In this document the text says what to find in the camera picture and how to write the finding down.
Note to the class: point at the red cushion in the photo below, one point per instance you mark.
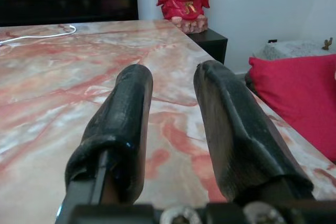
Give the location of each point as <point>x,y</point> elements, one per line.
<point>296,98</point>

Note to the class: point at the small brass figurine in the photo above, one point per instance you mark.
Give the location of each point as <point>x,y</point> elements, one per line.
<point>327,44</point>

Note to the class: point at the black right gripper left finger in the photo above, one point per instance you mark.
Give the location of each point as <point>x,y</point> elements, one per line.
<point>118,119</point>

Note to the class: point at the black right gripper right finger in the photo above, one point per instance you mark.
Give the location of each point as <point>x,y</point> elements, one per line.
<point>231,119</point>

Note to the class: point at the dark wooden side table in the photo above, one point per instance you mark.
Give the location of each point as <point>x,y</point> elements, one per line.
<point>211,41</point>

